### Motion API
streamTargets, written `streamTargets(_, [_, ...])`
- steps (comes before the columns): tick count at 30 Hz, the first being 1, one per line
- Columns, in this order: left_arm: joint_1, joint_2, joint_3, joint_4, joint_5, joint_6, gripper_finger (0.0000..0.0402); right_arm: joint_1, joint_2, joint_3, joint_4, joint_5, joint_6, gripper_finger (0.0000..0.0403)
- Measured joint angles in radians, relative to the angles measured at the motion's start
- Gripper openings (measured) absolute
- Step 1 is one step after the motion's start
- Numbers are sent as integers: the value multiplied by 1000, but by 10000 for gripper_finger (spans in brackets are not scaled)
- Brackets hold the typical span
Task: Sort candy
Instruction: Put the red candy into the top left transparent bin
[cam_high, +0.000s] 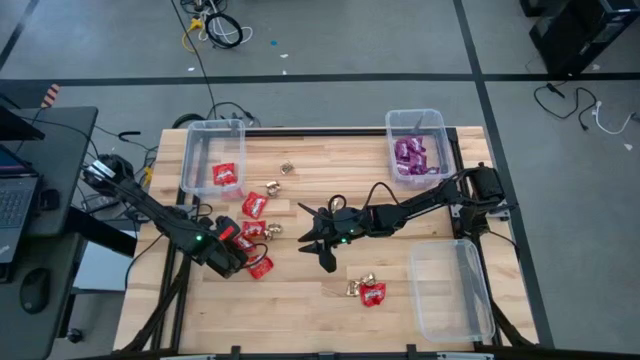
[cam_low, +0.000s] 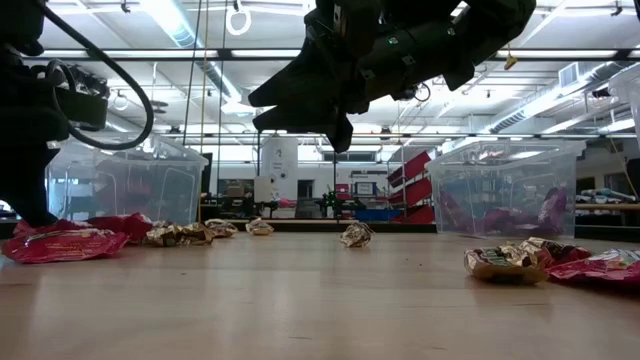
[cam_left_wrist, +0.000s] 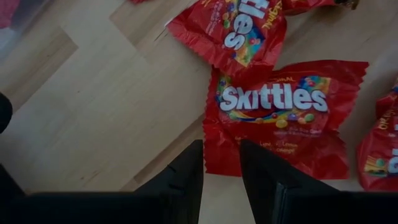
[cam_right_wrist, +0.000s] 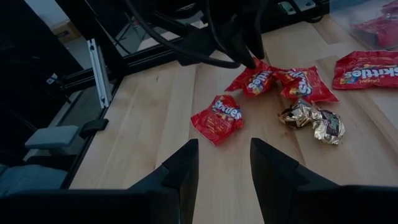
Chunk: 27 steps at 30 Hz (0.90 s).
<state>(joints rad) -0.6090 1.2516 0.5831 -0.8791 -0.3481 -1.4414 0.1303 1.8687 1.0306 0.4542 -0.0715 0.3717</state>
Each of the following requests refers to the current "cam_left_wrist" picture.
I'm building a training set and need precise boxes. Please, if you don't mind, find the small clear plastic bin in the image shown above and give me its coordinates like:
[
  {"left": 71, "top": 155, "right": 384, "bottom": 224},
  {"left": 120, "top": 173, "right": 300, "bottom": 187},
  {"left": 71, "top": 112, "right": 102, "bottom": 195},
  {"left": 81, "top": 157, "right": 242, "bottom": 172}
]
[{"left": 0, "top": 0, "right": 55, "bottom": 63}]

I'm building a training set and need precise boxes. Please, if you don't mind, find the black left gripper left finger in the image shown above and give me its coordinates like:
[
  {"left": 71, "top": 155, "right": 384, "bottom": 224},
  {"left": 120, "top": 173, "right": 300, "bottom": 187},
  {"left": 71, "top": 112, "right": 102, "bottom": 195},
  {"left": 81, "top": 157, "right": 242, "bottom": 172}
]
[{"left": 135, "top": 139, "right": 205, "bottom": 224}]

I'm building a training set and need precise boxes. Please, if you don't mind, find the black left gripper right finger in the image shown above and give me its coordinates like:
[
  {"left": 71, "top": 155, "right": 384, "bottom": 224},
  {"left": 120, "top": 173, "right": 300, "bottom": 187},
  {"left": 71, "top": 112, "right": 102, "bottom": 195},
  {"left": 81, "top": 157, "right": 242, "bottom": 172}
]
[{"left": 239, "top": 139, "right": 340, "bottom": 224}]

